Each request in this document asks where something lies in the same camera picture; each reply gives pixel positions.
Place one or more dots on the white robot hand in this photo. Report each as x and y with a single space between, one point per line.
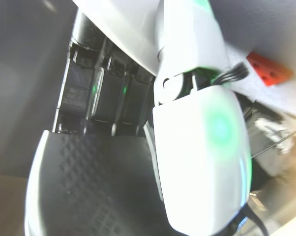
199 152

